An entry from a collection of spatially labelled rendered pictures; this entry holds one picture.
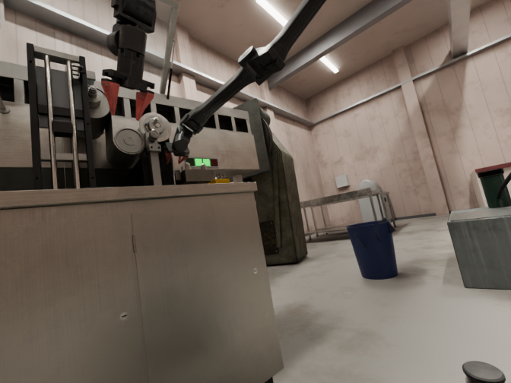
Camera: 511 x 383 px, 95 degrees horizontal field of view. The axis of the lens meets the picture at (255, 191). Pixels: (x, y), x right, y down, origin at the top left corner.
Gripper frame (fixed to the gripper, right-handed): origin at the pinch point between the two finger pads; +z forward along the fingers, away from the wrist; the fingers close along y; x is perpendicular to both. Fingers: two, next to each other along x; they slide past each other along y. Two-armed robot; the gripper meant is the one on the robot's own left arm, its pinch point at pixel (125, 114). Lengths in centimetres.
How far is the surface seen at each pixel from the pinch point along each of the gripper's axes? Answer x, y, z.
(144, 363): 15, -6, 69
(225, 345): 23, -32, 72
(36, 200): -10.0, 15.5, 25.8
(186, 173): -31, -40, 22
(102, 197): -7.6, 1.5, 24.9
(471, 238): 84, -201, 32
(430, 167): -11, -824, -34
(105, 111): -54, -11, 1
